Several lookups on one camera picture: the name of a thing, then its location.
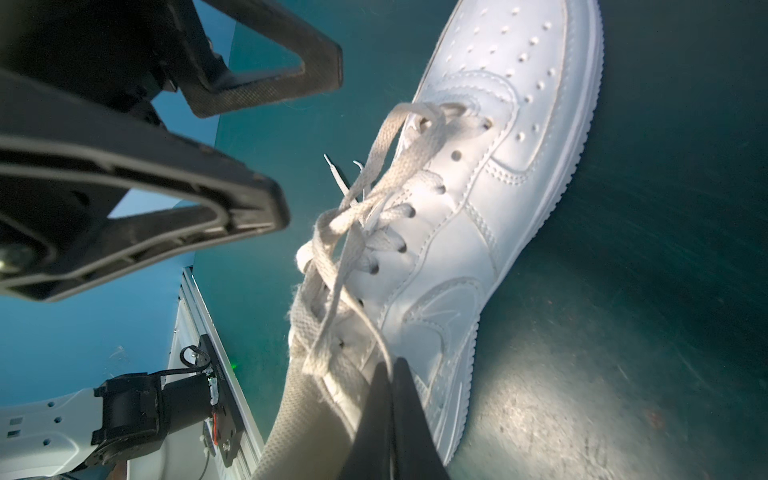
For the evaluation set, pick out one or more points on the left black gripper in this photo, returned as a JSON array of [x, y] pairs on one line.
[[89, 195]]

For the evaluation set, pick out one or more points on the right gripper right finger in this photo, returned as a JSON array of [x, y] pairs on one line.
[[414, 453]]

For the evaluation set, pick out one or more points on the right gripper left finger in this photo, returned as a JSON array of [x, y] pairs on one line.
[[370, 454]]

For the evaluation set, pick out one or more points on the white sneaker shoe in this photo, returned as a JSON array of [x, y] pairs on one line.
[[531, 68]]

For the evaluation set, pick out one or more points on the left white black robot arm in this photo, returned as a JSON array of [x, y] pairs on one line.
[[128, 416]]

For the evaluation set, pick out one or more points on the green table mat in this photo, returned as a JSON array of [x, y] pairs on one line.
[[629, 341]]

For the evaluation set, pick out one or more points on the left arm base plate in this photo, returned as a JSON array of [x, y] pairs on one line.
[[228, 424]]

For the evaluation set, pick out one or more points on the aluminium rail base frame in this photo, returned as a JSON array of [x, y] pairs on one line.
[[188, 451]]

